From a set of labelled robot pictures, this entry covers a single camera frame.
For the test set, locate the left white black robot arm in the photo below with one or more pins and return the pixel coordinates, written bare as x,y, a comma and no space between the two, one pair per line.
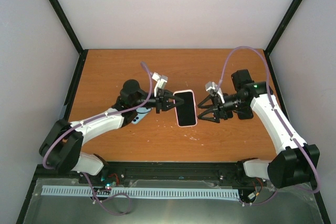
61,149

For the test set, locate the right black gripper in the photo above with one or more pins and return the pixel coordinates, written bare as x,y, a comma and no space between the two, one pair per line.
217,109

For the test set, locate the left black frame post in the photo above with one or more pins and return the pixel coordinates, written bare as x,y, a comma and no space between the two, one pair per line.
66,25

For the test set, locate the black frame post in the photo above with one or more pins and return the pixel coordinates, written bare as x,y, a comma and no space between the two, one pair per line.
66,25
289,14

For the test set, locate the right black frame post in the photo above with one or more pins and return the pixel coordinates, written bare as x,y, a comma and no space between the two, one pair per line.
289,14

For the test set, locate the metal base plate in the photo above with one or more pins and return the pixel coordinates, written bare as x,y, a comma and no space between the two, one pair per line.
289,205

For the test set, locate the silver edged smartphone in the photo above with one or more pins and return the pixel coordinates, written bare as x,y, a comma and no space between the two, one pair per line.
186,112

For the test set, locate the black smartphone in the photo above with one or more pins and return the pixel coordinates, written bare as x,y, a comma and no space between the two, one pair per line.
228,114

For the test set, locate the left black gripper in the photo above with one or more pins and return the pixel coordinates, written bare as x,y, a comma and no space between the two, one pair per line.
161,100

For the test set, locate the light blue phone case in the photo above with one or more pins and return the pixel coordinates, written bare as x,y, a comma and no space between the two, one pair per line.
141,114

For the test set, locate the light blue slotted cable duct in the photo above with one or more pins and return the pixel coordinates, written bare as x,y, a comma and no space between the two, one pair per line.
143,193

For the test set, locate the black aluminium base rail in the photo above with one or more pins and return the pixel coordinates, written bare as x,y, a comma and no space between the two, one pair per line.
173,172

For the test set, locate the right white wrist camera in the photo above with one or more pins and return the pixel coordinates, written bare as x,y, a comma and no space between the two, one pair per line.
214,90

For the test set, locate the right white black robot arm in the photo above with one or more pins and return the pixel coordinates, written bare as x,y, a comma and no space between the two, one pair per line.
288,144

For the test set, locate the black phone case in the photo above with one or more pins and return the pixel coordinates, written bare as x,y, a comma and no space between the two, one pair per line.
244,111

